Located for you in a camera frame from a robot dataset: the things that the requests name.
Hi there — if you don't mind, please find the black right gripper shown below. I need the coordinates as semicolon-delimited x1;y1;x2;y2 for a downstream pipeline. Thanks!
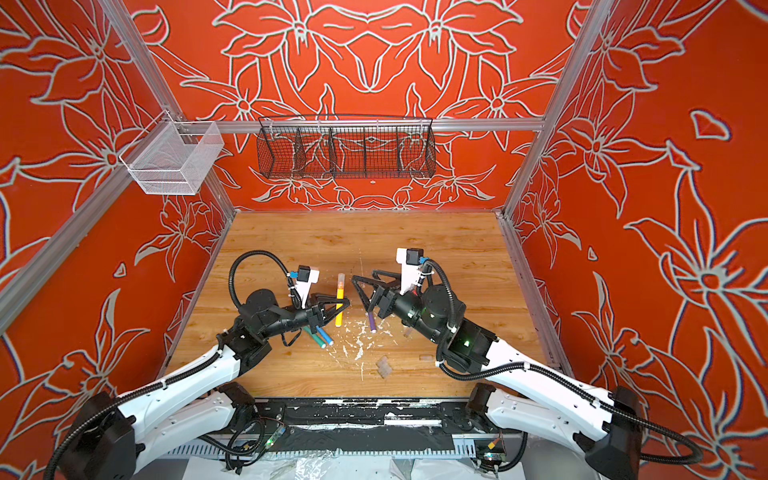
351;269;446;347

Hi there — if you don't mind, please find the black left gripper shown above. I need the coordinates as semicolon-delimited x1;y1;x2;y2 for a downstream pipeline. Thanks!
261;292;348;341

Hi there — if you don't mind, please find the blue highlighter pen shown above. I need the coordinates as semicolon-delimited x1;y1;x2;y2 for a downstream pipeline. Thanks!
317;327;334;346

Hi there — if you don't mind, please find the orange highlighter pen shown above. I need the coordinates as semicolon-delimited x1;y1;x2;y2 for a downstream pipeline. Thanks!
334;273;346;328

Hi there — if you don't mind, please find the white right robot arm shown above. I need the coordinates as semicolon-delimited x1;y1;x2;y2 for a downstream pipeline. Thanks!
351;265;643;479

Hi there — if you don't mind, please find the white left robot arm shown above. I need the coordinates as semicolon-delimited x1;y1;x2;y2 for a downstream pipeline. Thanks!
44;289;350;479

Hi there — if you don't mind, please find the green highlighter pen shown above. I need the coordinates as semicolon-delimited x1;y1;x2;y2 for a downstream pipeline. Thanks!
303;327;327;349

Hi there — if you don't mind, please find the purple highlighter pen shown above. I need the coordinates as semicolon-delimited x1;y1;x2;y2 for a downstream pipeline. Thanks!
367;311;378;333

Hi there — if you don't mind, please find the white mesh basket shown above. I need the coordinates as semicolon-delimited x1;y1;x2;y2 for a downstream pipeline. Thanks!
119;121;224;196

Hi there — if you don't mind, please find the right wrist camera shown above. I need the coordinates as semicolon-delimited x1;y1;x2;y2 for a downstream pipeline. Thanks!
396;248;424;295

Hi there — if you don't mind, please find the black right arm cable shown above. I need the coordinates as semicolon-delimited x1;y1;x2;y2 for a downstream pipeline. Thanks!
419;257;704;466

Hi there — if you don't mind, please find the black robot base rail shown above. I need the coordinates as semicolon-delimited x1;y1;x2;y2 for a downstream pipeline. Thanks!
255;397;502;456

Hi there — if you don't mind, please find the black wire basket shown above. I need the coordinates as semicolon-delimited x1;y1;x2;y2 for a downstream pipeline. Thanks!
256;115;437;180

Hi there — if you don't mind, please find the aluminium corner frame post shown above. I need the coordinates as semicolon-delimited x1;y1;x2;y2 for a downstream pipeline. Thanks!
100;1;236;221

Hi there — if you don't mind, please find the right aluminium frame post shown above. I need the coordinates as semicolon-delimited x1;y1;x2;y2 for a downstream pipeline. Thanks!
501;0;614;221

